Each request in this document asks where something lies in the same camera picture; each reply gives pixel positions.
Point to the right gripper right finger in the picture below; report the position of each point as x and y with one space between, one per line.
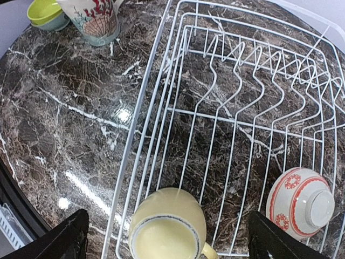
267 240

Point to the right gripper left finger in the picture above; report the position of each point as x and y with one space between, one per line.
67 240

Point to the yellow mug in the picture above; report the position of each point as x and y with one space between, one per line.
169 223

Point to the light teal bowl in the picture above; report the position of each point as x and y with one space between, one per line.
57 23

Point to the teal patterned mug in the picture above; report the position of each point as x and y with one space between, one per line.
97 20

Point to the lime green bowl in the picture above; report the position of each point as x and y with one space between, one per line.
42 11

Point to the pink and white cup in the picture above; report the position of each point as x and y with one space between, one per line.
300 202

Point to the white slotted cable duct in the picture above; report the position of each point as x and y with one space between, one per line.
10 234

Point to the black front rail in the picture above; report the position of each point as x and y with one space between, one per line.
21 207

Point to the white wire dish rack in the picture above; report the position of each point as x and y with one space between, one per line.
234 94

